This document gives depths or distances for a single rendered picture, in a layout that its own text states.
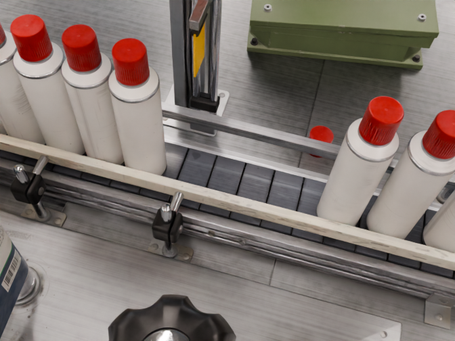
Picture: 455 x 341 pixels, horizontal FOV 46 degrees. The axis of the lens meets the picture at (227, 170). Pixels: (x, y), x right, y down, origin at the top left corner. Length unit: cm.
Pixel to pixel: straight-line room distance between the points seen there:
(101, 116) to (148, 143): 6
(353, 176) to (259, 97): 31
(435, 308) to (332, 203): 19
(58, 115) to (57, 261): 16
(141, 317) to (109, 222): 42
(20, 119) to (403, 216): 45
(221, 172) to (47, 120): 22
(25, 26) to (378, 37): 52
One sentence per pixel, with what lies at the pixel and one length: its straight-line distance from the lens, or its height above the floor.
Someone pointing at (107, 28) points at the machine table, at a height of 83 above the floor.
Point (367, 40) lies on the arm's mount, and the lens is 88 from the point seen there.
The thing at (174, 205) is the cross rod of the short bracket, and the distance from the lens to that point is 62.
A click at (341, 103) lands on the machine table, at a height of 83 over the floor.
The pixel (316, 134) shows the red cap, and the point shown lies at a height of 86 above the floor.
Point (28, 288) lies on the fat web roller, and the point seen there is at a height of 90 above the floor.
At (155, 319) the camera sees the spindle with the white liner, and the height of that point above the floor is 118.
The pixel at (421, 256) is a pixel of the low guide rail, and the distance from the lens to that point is 65.
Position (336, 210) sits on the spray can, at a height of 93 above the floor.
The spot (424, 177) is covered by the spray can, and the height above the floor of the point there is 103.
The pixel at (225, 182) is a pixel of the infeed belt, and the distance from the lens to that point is 68.
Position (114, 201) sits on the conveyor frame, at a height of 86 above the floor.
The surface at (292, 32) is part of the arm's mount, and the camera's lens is 86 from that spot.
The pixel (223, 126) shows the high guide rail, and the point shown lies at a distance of 62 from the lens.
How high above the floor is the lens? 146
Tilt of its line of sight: 58 degrees down
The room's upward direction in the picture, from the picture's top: 5 degrees clockwise
